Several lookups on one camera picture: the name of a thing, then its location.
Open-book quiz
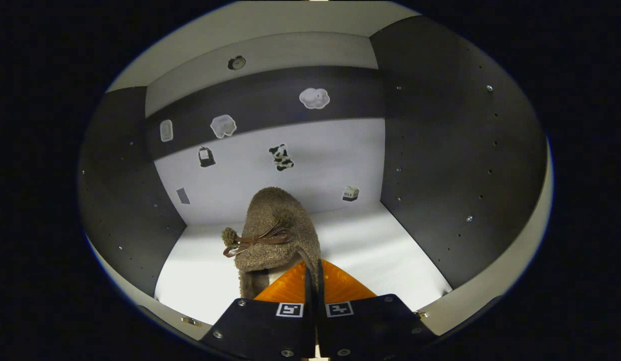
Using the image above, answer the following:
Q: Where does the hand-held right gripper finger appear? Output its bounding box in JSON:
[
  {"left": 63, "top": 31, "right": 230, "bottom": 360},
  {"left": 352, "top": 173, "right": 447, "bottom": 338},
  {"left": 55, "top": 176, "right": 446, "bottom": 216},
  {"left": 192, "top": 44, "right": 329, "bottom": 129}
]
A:
[
  {"left": 199, "top": 261, "right": 317, "bottom": 359},
  {"left": 316, "top": 258, "right": 439, "bottom": 359}
]

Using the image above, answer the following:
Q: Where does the brown fuzzy shoe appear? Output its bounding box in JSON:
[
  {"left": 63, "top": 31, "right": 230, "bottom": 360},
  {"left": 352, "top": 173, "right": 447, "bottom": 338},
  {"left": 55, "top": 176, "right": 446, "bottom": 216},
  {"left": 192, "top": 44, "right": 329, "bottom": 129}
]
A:
[{"left": 222, "top": 187, "right": 322, "bottom": 300}]

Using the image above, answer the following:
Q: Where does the white shoe cabinet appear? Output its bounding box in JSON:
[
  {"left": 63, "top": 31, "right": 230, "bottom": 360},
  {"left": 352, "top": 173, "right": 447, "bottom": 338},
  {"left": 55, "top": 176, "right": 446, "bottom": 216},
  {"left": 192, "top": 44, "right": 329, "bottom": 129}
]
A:
[{"left": 79, "top": 2, "right": 554, "bottom": 346}]

